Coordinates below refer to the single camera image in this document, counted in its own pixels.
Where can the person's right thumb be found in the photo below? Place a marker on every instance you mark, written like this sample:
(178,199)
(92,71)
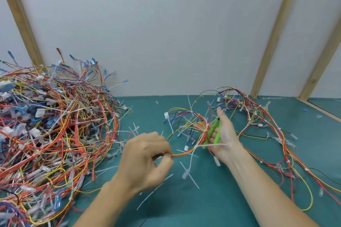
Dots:
(223,119)

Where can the wooden table edge strip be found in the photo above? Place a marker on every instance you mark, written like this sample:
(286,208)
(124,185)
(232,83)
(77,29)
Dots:
(319,107)

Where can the wooden wall beam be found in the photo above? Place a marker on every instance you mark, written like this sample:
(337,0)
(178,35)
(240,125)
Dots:
(319,67)
(277,32)
(18,16)

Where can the person's left hand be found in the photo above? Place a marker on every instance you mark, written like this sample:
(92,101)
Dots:
(138,163)

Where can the person's right hand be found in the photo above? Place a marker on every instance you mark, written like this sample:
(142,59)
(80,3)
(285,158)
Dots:
(227,141)

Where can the person's left forearm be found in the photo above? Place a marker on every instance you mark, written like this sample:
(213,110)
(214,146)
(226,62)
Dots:
(106,205)

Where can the person's right forearm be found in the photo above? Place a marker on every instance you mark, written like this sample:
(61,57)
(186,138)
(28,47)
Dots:
(263,195)

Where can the person's left thumb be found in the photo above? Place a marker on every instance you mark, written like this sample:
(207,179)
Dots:
(163,167)

